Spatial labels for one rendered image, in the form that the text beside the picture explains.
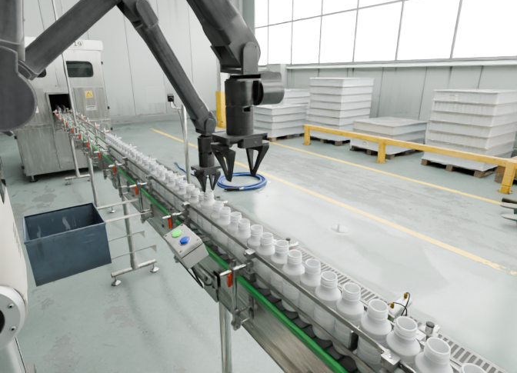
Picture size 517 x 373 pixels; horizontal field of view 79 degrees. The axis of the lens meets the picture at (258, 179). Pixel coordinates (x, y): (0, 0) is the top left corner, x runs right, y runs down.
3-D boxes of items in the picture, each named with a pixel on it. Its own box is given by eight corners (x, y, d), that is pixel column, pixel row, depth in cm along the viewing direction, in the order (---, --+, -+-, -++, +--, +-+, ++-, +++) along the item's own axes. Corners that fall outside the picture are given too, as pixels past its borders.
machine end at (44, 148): (120, 169, 559) (101, 41, 493) (24, 184, 481) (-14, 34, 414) (101, 152, 681) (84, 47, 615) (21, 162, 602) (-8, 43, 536)
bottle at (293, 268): (278, 308, 86) (278, 255, 81) (287, 295, 91) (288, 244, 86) (298, 316, 83) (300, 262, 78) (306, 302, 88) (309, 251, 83)
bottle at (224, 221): (214, 251, 114) (212, 209, 109) (225, 244, 118) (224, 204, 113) (227, 257, 110) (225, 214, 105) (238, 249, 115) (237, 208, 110)
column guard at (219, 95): (231, 127, 1007) (231, 91, 972) (221, 128, 985) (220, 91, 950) (225, 125, 1037) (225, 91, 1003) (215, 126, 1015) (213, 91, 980)
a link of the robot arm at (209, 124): (193, 116, 111) (205, 119, 105) (221, 114, 118) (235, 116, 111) (195, 149, 115) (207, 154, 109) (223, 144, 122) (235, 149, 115)
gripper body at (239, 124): (268, 141, 66) (268, 104, 64) (227, 148, 61) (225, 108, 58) (251, 136, 71) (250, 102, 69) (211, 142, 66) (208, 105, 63)
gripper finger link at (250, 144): (270, 177, 69) (270, 134, 66) (243, 184, 65) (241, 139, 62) (251, 170, 74) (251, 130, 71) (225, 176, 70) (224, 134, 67)
